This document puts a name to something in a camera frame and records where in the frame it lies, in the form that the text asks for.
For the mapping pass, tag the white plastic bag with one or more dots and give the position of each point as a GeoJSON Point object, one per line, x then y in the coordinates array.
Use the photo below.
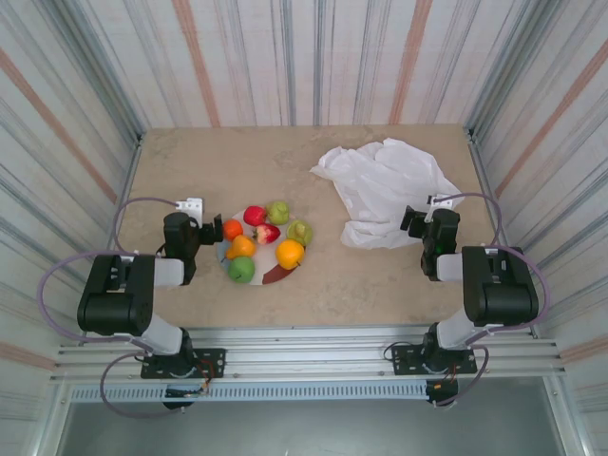
{"type": "Point", "coordinates": [380, 190]}

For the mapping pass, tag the large orange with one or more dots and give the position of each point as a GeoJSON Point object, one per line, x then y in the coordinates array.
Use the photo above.
{"type": "Point", "coordinates": [290, 254]}

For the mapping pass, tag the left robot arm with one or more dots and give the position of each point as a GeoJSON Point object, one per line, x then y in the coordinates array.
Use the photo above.
{"type": "Point", "coordinates": [109, 309]}

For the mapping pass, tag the small orange tangerine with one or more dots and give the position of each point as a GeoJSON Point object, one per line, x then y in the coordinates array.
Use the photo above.
{"type": "Point", "coordinates": [233, 230]}

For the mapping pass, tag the yellow pear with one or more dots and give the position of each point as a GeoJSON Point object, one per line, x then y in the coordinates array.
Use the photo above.
{"type": "Point", "coordinates": [242, 247]}

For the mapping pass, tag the red apple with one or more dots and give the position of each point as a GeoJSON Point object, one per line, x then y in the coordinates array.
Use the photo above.
{"type": "Point", "coordinates": [255, 215]}

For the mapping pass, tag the green apple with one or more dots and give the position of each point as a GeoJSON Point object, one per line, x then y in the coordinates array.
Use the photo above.
{"type": "Point", "coordinates": [241, 269]}

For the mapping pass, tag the red strawberry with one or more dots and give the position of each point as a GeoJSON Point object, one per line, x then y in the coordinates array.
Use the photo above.
{"type": "Point", "coordinates": [268, 234]}

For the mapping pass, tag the green guava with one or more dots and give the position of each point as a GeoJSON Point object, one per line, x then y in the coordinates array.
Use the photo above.
{"type": "Point", "coordinates": [300, 233]}
{"type": "Point", "coordinates": [279, 214]}

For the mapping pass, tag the white and brown plate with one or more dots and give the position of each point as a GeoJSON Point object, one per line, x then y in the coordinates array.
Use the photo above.
{"type": "Point", "coordinates": [273, 276]}

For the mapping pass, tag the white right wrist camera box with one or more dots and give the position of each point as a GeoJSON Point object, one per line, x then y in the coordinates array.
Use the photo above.
{"type": "Point", "coordinates": [430, 214]}

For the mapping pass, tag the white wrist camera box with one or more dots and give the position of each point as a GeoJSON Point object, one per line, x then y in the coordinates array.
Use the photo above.
{"type": "Point", "coordinates": [430, 214]}
{"type": "Point", "coordinates": [192, 205]}

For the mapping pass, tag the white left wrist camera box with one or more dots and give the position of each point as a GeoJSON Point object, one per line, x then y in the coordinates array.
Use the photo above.
{"type": "Point", "coordinates": [192, 205]}

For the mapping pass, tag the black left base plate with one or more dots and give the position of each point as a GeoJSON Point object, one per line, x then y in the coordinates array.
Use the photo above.
{"type": "Point", "coordinates": [211, 361]}

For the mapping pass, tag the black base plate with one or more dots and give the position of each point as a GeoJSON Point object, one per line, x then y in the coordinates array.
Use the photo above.
{"type": "Point", "coordinates": [211, 361]}
{"type": "Point", "coordinates": [404, 358]}

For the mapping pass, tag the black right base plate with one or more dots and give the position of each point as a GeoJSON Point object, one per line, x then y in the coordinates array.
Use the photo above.
{"type": "Point", "coordinates": [404, 358]}

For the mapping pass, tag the aluminium rail frame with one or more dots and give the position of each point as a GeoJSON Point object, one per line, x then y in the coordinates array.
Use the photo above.
{"type": "Point", "coordinates": [309, 351]}

